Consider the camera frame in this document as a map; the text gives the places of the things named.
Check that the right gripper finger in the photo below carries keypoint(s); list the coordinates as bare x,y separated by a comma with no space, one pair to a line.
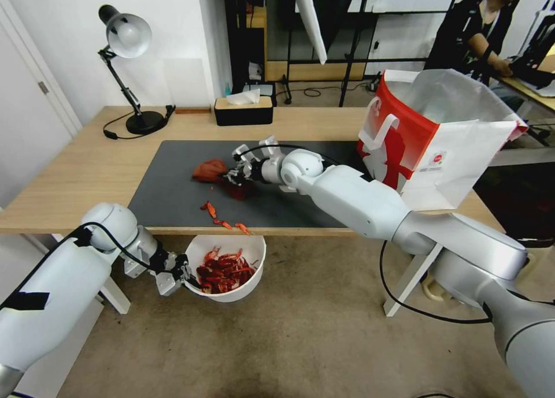
237,169
239,179

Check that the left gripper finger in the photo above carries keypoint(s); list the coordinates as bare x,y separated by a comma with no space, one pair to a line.
184,263
190,282

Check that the red towel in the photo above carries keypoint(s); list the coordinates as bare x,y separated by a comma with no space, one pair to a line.
208,170

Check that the white round container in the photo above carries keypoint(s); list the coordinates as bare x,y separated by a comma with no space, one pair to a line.
247,285

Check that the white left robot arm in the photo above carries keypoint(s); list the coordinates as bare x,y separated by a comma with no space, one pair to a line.
65,285

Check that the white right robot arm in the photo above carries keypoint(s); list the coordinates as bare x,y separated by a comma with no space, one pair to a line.
368,198

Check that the red shrimp pile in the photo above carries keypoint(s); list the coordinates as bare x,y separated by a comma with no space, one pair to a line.
225,270

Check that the red white takeout bag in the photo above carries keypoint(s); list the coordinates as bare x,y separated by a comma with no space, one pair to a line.
451,155

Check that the black tissue box wooden lid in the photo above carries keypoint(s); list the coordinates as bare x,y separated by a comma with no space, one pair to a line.
243,114

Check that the dark grey table mat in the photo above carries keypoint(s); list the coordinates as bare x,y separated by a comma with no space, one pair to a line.
303,207

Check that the white tissue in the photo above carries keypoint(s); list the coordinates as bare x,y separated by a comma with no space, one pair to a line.
243,97

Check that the thin brown wooden strip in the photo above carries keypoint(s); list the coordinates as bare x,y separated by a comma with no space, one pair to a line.
194,110

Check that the teal bottle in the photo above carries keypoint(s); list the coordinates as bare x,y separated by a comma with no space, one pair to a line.
226,88

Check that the white box device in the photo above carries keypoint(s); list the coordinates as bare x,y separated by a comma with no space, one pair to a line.
260,88

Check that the wooden table with white legs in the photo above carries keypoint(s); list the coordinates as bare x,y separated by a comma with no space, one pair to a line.
86,164

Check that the white reflector panel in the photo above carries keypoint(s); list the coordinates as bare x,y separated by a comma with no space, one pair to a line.
308,21

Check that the black desk lamp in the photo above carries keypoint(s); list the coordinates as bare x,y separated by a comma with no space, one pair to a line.
130,34

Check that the person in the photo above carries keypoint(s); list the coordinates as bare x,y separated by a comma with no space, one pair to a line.
472,29

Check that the wooden desk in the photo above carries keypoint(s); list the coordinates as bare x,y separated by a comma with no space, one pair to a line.
527,92

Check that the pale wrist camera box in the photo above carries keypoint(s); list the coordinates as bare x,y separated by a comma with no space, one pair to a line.
167,285
241,150

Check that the black metal shelf frame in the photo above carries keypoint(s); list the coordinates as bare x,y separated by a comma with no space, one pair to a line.
236,38

